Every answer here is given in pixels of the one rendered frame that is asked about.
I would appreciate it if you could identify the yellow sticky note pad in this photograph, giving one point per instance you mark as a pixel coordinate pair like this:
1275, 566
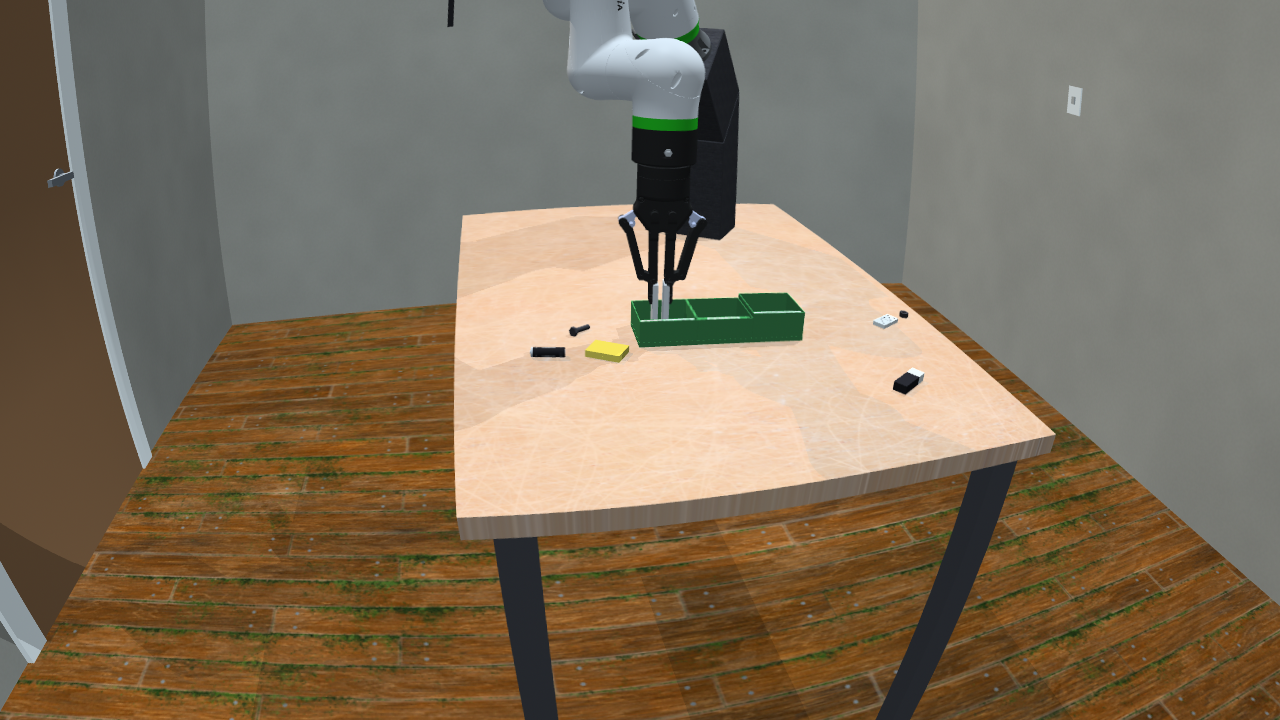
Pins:
607, 351

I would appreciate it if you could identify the green three-compartment bin rack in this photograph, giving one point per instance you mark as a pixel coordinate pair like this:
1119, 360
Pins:
738, 322

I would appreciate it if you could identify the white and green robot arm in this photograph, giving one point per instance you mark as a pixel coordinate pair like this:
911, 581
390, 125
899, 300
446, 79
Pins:
662, 77

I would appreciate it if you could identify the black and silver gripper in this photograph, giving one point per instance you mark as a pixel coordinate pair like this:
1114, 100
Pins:
654, 185

